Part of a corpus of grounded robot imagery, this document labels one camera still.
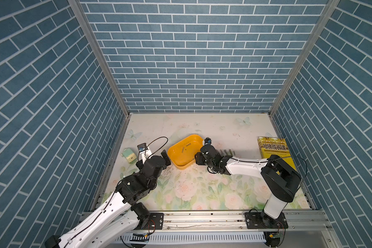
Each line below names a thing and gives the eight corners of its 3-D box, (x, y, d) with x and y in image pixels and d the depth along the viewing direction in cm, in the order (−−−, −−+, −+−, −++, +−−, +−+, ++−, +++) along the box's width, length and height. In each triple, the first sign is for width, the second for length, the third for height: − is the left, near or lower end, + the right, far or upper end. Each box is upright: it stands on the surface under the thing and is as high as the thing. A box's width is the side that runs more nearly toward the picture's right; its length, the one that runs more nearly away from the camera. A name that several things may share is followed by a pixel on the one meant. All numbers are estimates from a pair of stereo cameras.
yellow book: (262, 164, 95) (264, 162, 92) (257, 138, 108) (259, 135, 105) (291, 168, 94) (294, 165, 91) (283, 141, 107) (285, 138, 104)
